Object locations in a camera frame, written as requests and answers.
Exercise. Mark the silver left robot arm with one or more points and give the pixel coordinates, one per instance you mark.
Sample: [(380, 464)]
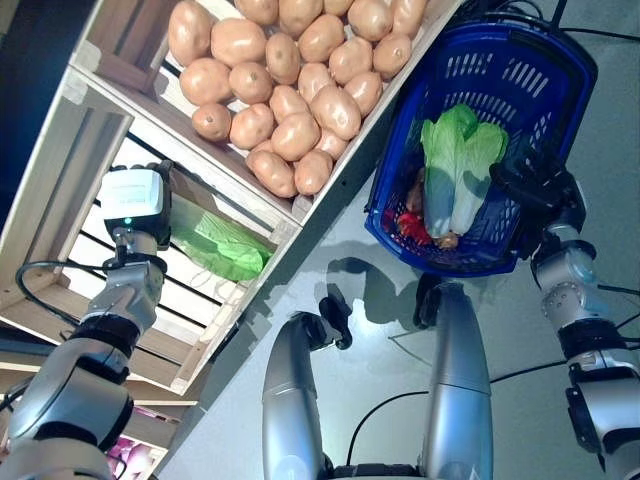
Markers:
[(75, 400)]

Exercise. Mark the brown potato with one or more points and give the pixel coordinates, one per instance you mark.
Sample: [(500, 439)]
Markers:
[(315, 80), (312, 172), (295, 136), (416, 192), (212, 121), (282, 57), (250, 82), (287, 102), (190, 32), (272, 172), (257, 10), (330, 142), (321, 37), (205, 81), (237, 42), (252, 125), (447, 241), (336, 112)]

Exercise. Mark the silver robot leg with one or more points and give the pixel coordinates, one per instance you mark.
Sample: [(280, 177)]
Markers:
[(295, 400), (460, 390)]

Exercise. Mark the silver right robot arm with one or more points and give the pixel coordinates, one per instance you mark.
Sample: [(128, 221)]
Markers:
[(565, 300)]

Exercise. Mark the dark left robot foot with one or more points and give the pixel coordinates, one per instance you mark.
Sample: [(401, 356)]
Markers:
[(335, 315)]

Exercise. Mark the dark robot foot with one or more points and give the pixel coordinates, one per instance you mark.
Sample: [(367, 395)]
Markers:
[(335, 315), (427, 300)]

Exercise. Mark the purple and white onion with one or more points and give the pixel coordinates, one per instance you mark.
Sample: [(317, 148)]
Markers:
[(135, 457)]

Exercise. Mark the dark right robot foot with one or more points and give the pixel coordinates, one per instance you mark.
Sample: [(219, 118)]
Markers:
[(427, 300)]

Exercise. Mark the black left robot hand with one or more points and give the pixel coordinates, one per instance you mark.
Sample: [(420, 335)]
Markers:
[(130, 200)]

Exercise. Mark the dark robot pelvis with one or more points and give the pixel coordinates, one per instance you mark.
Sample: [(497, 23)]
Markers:
[(375, 472)]

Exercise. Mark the red bell pepper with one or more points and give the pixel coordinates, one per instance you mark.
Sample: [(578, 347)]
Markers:
[(412, 225)]

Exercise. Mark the silver left robot leg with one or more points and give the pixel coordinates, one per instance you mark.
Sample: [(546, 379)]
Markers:
[(295, 400)]

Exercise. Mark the blue plastic shopping basket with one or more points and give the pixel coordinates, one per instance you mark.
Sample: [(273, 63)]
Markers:
[(525, 65)]

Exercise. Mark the wooden display shelf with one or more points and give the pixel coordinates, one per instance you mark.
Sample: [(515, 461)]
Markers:
[(350, 175)]

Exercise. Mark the silver right robot leg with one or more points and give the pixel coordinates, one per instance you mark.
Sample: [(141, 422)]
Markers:
[(460, 390)]

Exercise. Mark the small wooden crate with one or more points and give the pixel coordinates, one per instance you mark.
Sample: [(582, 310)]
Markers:
[(125, 40), (65, 165)]

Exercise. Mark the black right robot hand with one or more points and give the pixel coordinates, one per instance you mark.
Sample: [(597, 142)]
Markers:
[(545, 192)]

